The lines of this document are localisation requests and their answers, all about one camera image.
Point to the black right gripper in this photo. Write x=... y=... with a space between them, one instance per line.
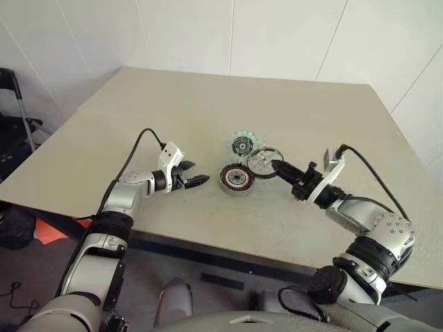
x=306 y=183

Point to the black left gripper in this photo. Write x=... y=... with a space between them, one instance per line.
x=179 y=180

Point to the silver motor housing copper windings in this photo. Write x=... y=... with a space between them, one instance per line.
x=239 y=192

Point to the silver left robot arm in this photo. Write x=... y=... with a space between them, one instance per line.
x=121 y=197

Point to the grey rounded shape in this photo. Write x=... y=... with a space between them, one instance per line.
x=174 y=301

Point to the grey robot torso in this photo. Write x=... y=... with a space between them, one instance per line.
x=277 y=323

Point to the orange sheet on floor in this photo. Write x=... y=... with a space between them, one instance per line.
x=48 y=231

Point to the black bag on floor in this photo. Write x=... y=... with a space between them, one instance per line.
x=15 y=230

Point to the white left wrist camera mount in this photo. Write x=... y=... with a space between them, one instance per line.
x=171 y=152

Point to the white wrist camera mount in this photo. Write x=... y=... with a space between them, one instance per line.
x=171 y=152
x=332 y=177

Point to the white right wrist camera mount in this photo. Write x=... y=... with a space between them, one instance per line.
x=332 y=177

